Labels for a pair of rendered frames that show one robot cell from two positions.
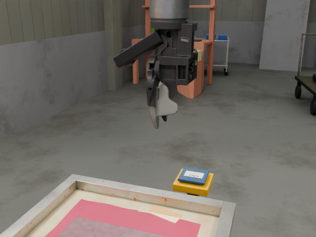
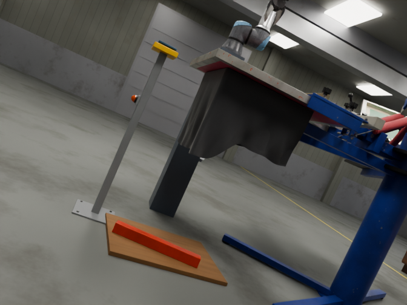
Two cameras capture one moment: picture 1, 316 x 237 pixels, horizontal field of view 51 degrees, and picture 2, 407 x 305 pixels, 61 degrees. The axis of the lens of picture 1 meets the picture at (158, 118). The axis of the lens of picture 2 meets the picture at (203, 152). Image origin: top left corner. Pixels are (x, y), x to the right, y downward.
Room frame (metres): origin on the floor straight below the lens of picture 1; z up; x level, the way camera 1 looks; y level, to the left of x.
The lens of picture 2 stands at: (1.82, 1.60, 0.66)
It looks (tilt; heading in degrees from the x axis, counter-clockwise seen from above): 4 degrees down; 235
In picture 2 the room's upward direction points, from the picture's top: 24 degrees clockwise
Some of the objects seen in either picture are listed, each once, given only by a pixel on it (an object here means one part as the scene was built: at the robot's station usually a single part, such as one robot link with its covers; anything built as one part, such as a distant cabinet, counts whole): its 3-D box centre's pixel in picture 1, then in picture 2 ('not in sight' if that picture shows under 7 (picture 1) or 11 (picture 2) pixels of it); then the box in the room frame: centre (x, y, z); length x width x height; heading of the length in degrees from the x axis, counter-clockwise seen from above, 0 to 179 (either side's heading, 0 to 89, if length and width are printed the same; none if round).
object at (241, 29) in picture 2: not in sight; (241, 31); (0.51, -0.48, 1.37); 0.13 x 0.12 x 0.14; 147
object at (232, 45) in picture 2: not in sight; (232, 47); (0.52, -0.48, 1.25); 0.15 x 0.15 x 0.10
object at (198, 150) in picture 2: not in sight; (254, 132); (0.73, 0.34, 0.74); 0.46 x 0.04 x 0.42; 161
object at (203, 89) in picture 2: not in sight; (200, 109); (0.89, 0.07, 0.74); 0.45 x 0.03 x 0.43; 71
